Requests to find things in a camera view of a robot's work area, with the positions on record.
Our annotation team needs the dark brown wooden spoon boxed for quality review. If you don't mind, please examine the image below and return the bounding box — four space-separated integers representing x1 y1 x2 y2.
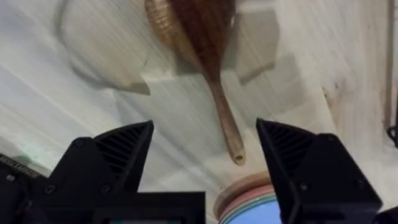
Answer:
170 0 246 166

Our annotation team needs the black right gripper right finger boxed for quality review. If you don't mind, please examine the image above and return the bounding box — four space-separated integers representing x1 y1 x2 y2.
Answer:
256 118 383 224

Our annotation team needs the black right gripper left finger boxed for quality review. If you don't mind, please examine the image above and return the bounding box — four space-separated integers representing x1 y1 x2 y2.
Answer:
46 120 155 200

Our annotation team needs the light brown wooden spoon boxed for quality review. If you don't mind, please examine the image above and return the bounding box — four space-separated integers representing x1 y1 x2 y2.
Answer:
144 0 203 71

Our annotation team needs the stack of coloured plates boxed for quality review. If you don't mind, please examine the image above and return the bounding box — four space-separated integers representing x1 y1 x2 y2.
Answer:
213 170 282 224

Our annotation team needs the black cable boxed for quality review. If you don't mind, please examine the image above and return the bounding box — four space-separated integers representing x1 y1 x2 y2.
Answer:
386 93 398 149

